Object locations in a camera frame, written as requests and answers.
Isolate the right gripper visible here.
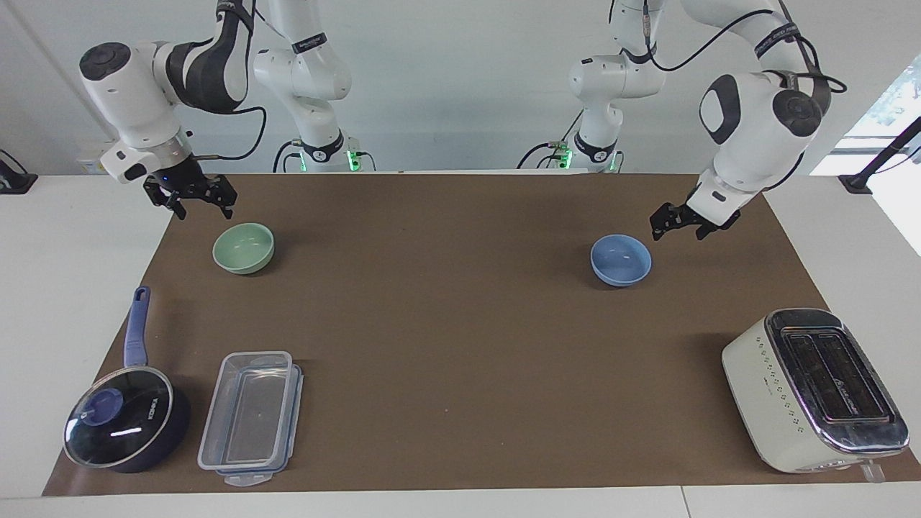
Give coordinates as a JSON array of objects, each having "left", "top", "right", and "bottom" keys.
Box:
[{"left": 143, "top": 156, "right": 239, "bottom": 221}]

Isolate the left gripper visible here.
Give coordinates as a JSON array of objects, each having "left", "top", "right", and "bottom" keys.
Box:
[{"left": 650, "top": 187, "right": 743, "bottom": 241}]

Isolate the green bowl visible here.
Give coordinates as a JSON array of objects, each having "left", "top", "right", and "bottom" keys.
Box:
[{"left": 212, "top": 222, "right": 276, "bottom": 276}]

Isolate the blue bowl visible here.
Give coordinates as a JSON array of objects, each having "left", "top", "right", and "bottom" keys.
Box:
[{"left": 590, "top": 234, "right": 653, "bottom": 288}]

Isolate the dark blue saucepan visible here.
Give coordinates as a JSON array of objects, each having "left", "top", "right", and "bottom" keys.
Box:
[{"left": 63, "top": 286, "right": 193, "bottom": 474}]

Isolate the black stand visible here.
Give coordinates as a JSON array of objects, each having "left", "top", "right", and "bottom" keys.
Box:
[
  {"left": 838, "top": 115, "right": 921, "bottom": 196},
  {"left": 0, "top": 149, "right": 39, "bottom": 195}
]

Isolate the cream toaster with chrome top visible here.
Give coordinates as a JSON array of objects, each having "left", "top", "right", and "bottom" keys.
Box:
[{"left": 721, "top": 308, "right": 912, "bottom": 483}]

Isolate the clear plastic container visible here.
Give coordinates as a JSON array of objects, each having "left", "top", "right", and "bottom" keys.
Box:
[{"left": 198, "top": 351, "right": 295, "bottom": 473}]

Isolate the clear lid with blue seal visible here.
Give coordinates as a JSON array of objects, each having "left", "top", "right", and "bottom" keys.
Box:
[{"left": 207, "top": 363, "right": 304, "bottom": 487}]

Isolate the glass lid with blue knob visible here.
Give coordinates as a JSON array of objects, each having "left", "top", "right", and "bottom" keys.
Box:
[{"left": 63, "top": 367, "right": 176, "bottom": 469}]

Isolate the black cable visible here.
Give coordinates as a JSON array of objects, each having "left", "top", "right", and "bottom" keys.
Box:
[
  {"left": 516, "top": 142, "right": 571, "bottom": 171},
  {"left": 642, "top": 0, "right": 776, "bottom": 73},
  {"left": 272, "top": 140, "right": 304, "bottom": 173},
  {"left": 189, "top": 106, "right": 268, "bottom": 162},
  {"left": 780, "top": 32, "right": 848, "bottom": 96}
]

